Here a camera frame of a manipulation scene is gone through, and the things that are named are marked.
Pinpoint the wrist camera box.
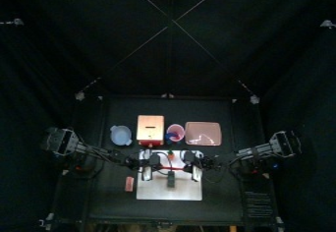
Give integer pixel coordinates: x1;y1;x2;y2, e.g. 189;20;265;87
139;166;155;182
189;166;204;183

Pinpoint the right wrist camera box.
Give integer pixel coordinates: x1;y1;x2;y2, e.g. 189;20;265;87
189;166;204;183

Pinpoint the small blue toy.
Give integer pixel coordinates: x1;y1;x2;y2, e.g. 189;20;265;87
165;132;184;143

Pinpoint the pink square tray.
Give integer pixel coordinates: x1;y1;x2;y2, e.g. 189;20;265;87
184;121;223;146

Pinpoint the light blue toy bowl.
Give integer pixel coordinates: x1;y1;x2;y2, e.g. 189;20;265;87
109;125;133;146

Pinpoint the pink toy cup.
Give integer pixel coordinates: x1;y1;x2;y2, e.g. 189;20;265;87
165;123;188;144

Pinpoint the black label with white text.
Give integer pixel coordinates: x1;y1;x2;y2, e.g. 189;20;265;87
244;190;275;223

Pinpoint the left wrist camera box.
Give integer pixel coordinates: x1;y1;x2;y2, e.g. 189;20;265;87
139;166;155;182

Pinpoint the wooden box with slot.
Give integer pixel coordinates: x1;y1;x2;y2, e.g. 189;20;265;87
135;114;167;147

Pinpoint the thin white cord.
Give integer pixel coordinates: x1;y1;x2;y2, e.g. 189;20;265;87
121;0;256;96
79;0;232;95

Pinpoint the white cutting board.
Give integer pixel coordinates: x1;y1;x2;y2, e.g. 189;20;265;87
135;149;204;202

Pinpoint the small pink block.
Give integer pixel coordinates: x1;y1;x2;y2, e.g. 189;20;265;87
125;176;135;193

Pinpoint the red toy knife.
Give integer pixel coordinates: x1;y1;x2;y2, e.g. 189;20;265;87
159;165;188;172

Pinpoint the metal table clamp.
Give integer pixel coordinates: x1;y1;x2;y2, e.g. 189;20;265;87
39;212;55;232
273;217;287;232

